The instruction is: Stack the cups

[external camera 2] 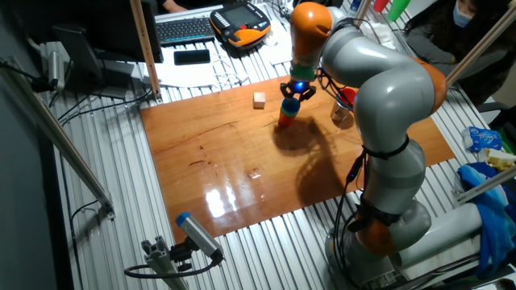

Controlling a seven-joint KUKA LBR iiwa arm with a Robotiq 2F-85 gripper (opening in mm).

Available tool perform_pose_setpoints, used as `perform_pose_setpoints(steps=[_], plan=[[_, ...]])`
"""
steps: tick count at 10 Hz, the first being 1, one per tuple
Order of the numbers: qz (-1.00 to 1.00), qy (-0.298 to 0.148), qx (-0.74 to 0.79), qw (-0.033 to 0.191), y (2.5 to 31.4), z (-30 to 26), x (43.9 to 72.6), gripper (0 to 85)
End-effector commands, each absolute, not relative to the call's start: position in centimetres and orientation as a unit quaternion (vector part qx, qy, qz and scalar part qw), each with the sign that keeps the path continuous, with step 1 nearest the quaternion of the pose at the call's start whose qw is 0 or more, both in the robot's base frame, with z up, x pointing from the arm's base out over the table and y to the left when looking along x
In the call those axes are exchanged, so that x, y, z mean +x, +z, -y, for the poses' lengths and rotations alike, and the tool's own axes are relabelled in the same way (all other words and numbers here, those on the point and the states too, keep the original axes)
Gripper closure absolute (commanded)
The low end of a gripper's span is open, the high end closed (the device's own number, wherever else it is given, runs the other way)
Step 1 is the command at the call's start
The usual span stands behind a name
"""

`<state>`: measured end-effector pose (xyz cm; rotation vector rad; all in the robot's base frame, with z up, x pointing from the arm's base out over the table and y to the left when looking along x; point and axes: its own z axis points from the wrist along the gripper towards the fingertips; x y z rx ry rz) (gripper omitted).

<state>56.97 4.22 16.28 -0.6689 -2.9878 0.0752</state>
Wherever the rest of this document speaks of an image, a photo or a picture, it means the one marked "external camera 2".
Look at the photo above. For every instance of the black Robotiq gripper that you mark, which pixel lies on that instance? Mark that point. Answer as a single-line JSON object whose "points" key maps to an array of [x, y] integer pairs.
{"points": [[299, 85]]}

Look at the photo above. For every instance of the blue plastic cup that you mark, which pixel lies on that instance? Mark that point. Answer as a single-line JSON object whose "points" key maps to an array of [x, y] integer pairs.
{"points": [[342, 105], [291, 104]]}

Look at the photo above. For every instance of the red plastic cup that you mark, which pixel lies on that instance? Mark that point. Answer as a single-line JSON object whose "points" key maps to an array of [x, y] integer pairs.
{"points": [[347, 96], [381, 5], [285, 120]]}

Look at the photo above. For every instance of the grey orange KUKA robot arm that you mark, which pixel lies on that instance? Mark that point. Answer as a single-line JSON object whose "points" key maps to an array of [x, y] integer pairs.
{"points": [[383, 92]]}

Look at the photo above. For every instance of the green plastic cup stack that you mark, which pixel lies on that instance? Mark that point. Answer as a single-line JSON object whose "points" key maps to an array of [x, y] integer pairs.
{"points": [[398, 9]]}

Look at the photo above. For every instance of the operator bare hand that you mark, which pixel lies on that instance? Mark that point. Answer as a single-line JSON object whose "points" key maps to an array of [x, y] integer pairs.
{"points": [[173, 6]]}

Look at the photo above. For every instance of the small wooden cube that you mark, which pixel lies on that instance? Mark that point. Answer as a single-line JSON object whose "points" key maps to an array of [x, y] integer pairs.
{"points": [[259, 100]]}

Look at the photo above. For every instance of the white paper sheet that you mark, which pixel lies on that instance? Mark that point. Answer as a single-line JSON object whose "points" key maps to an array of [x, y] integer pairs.
{"points": [[189, 76], [278, 50]]}

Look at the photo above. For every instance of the stainless steel cup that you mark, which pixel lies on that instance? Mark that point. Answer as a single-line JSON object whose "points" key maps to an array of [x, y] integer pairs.
{"points": [[339, 113]]}

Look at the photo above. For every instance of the orange black teach pendant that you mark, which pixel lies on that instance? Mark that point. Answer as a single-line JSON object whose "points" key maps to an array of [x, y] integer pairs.
{"points": [[242, 18]]}

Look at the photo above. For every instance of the wooden work board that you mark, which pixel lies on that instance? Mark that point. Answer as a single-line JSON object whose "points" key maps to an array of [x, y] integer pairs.
{"points": [[242, 169]]}

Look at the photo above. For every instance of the white tissue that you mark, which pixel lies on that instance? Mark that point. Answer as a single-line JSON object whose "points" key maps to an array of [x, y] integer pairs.
{"points": [[379, 32]]}

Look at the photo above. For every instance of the clear bottle blue cap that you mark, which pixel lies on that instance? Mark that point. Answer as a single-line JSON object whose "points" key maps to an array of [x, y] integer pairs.
{"points": [[354, 6]]}

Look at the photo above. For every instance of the black smartphone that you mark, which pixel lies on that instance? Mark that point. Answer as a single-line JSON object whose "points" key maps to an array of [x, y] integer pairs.
{"points": [[192, 57]]}

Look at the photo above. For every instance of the black computer keyboard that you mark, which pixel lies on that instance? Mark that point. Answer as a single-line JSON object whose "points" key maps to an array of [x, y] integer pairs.
{"points": [[183, 30]]}

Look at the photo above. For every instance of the person in dark jacket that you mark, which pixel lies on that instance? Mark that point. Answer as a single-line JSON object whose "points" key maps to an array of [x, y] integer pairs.
{"points": [[443, 40]]}

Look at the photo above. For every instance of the blue plastic bag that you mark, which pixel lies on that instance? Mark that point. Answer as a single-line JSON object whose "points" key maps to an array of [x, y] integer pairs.
{"points": [[483, 139]]}

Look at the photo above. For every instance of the white tube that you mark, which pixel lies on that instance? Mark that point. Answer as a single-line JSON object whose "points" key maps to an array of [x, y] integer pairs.
{"points": [[443, 233]]}

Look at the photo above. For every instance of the dark computer monitor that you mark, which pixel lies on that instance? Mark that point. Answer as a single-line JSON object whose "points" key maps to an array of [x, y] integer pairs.
{"points": [[101, 24]]}

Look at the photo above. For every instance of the aluminium profile bar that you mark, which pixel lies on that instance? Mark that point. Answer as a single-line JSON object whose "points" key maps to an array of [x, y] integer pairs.
{"points": [[483, 185]]}

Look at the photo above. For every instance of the yellow snack bag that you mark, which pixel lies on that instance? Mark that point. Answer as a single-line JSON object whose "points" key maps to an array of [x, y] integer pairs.
{"points": [[500, 159]]}

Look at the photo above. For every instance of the grey monitor stand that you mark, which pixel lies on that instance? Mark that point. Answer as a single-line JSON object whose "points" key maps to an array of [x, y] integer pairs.
{"points": [[76, 48]]}

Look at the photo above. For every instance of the blue cloth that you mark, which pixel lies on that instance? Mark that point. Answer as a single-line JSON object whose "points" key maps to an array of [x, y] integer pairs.
{"points": [[492, 217]]}

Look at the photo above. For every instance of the wooden frame post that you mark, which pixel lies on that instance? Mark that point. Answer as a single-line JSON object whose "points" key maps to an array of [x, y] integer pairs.
{"points": [[145, 48]]}

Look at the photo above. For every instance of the silver camera blue cap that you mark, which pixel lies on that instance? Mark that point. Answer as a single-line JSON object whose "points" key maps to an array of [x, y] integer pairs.
{"points": [[199, 235]]}

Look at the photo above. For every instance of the aluminium frame beam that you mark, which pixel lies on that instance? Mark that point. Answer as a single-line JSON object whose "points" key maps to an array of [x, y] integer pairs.
{"points": [[479, 48], [60, 141]]}

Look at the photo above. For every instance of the aluminium camera mount profile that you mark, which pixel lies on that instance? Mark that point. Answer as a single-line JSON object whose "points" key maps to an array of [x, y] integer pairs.
{"points": [[161, 262]]}

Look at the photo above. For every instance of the silver cylindrical camera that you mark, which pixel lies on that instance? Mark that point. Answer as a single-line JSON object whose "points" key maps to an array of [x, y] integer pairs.
{"points": [[56, 68]]}

